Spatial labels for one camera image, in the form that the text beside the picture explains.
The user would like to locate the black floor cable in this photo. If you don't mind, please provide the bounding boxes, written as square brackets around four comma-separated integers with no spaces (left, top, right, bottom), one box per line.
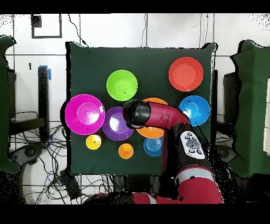
[67,14,89,48]

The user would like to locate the purple bowl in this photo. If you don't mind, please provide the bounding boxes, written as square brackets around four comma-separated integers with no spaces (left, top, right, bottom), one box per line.
[102,106,136,142]

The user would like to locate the black square frame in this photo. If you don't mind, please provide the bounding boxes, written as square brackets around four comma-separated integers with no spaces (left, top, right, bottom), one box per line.
[31,14,63,39]

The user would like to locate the large orange bowl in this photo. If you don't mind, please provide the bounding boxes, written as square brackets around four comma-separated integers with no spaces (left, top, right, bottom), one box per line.
[136,97,169,139]

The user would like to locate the large blue bowl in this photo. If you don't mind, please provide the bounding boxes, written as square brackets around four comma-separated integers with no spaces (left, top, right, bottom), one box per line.
[178,95,210,127]

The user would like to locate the pink bowl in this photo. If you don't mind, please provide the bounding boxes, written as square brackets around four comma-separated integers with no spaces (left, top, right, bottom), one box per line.
[64,94,105,136]

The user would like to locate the red bowl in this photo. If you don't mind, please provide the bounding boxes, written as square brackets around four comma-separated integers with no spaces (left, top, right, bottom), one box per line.
[168,56,204,92]

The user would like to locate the blue tape strip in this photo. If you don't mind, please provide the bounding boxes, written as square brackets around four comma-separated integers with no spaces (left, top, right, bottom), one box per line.
[38,64,52,81]

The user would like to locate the dark green table cloth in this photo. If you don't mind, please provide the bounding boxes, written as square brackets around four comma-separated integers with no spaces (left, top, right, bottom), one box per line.
[65,41,218,177]

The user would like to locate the small blue bowl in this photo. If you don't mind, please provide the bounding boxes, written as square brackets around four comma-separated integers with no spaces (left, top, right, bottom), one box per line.
[143,136,163,157]

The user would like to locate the black metal stand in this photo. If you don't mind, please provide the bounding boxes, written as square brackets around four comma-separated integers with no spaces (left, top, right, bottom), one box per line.
[8,66,50,142]

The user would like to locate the black power strip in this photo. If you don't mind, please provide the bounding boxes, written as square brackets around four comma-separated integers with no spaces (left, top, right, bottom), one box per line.
[60,169,82,200]

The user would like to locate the green bowl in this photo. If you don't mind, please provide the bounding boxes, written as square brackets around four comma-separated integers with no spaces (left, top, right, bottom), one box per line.
[106,69,138,101]

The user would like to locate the tangle of black cables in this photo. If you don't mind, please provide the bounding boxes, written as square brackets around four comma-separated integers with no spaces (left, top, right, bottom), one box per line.
[9,110,114,204]

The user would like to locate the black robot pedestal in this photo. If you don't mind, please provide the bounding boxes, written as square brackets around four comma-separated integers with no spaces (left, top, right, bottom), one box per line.
[112,174,161,194]

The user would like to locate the yellow cup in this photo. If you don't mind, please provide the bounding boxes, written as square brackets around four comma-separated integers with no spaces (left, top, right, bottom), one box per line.
[85,134,102,149]

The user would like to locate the orange cup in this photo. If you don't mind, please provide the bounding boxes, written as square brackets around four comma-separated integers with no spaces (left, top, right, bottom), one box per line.
[118,143,134,160]

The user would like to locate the green cloth covered side table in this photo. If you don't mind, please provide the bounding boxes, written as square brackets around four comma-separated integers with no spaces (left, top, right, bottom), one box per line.
[0,35,21,174]
[228,39,270,178]

